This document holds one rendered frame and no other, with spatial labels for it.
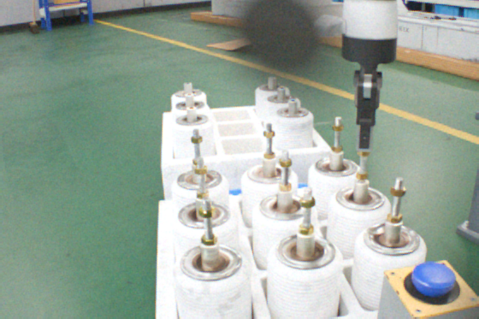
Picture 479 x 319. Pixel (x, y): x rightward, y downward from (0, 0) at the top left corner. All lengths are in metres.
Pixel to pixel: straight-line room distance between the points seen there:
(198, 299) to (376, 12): 0.41
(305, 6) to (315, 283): 3.51
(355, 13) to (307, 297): 0.36
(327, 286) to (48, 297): 0.60
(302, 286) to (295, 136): 0.57
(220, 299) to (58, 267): 0.58
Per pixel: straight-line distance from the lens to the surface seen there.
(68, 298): 0.98
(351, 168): 0.82
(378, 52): 0.61
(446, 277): 0.44
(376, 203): 0.71
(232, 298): 0.56
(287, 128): 1.07
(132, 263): 1.03
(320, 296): 0.58
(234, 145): 1.16
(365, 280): 0.62
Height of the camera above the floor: 0.59
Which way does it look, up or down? 21 degrees down
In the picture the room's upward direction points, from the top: 2 degrees counter-clockwise
